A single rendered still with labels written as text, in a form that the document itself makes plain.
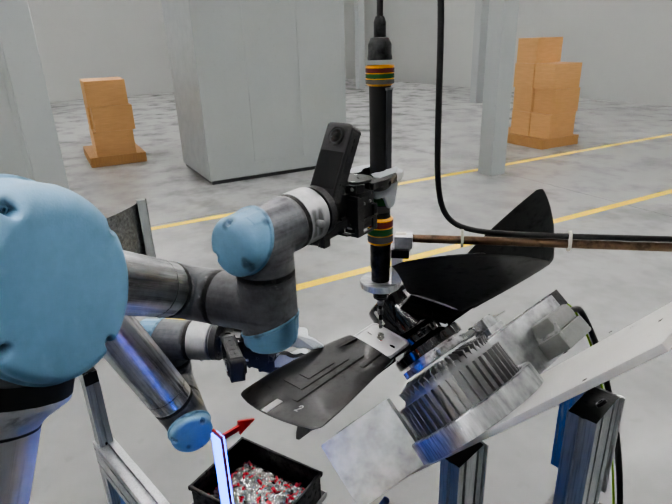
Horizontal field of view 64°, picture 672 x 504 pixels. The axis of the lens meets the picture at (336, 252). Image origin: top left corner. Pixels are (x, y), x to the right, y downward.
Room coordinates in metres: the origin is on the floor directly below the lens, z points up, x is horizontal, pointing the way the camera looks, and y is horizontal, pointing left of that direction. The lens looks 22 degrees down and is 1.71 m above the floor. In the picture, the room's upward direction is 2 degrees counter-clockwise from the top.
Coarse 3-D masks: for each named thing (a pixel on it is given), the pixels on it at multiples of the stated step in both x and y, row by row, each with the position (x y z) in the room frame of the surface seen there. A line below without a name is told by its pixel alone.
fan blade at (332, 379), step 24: (312, 360) 0.80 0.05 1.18; (336, 360) 0.79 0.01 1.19; (360, 360) 0.79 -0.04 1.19; (384, 360) 0.79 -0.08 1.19; (264, 384) 0.77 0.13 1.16; (288, 384) 0.74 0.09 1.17; (312, 384) 0.73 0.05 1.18; (336, 384) 0.73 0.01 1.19; (360, 384) 0.72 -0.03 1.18; (288, 408) 0.68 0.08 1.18; (312, 408) 0.67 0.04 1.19; (336, 408) 0.66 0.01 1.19
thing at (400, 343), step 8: (368, 328) 0.88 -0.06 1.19; (376, 328) 0.88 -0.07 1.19; (384, 328) 0.88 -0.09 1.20; (360, 336) 0.86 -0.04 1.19; (368, 336) 0.86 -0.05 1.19; (376, 336) 0.86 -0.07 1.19; (384, 336) 0.86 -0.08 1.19; (392, 336) 0.86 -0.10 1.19; (400, 336) 0.85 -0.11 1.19; (376, 344) 0.84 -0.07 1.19; (384, 344) 0.84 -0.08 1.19; (392, 344) 0.83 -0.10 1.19; (400, 344) 0.83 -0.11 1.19; (408, 344) 0.83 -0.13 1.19; (384, 352) 0.81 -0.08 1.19; (392, 352) 0.81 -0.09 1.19
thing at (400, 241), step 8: (408, 232) 0.85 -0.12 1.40; (400, 240) 0.83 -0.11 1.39; (408, 240) 0.82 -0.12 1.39; (392, 248) 0.83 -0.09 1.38; (400, 248) 0.83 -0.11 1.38; (408, 248) 0.82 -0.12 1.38; (392, 256) 0.82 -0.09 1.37; (400, 256) 0.82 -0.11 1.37; (408, 256) 0.82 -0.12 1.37; (392, 264) 0.83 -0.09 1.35; (392, 272) 0.83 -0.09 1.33; (360, 280) 0.85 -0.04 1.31; (368, 280) 0.85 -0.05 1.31; (392, 280) 0.83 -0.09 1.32; (400, 280) 0.83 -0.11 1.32; (368, 288) 0.82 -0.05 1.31; (376, 288) 0.82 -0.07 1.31; (384, 288) 0.81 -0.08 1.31; (392, 288) 0.82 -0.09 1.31
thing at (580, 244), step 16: (416, 240) 0.83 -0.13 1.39; (432, 240) 0.82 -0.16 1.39; (448, 240) 0.82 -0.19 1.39; (464, 240) 0.81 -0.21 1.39; (480, 240) 0.81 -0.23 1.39; (496, 240) 0.80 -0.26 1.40; (512, 240) 0.80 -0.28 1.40; (528, 240) 0.80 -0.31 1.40; (544, 240) 0.79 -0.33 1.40; (560, 240) 0.79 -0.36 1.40; (576, 240) 0.78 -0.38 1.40; (592, 240) 0.78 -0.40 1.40
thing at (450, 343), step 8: (464, 336) 0.87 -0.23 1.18; (440, 344) 0.85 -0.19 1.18; (448, 344) 0.83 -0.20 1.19; (456, 344) 0.84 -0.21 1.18; (432, 352) 0.84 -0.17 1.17; (440, 352) 0.82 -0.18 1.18; (424, 360) 0.82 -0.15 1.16; (432, 360) 0.81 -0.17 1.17; (416, 368) 0.82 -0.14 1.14; (424, 368) 0.91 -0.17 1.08; (408, 376) 0.84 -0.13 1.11
